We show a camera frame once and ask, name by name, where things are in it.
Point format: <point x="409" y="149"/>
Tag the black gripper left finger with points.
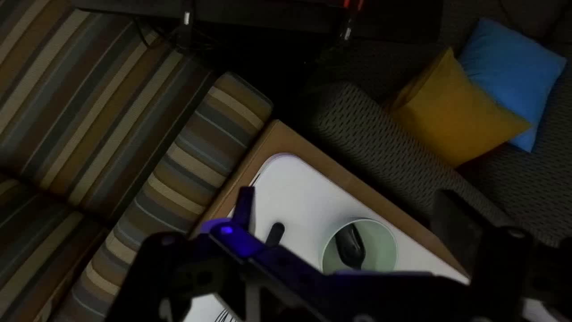
<point x="242" y="251"/>

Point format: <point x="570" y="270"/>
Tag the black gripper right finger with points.
<point x="477" y="238"/>

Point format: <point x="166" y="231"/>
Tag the white plastic board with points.
<point x="298" y="197"/>

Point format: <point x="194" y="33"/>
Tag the pale green bowl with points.
<point x="382" y="238"/>

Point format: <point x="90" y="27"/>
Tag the black serving spoon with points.
<point x="350" y="244"/>

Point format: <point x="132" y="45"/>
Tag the yellow pillow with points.
<point x="453" y="113"/>

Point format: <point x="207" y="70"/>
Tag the grey textured armchair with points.
<point x="364" y="136"/>

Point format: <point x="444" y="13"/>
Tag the blue pillow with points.
<point x="516" y="72"/>

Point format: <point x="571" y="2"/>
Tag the striped sofa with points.
<point x="101" y="118"/>

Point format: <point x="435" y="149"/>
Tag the black equipment frame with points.
<point x="262" y="15"/>

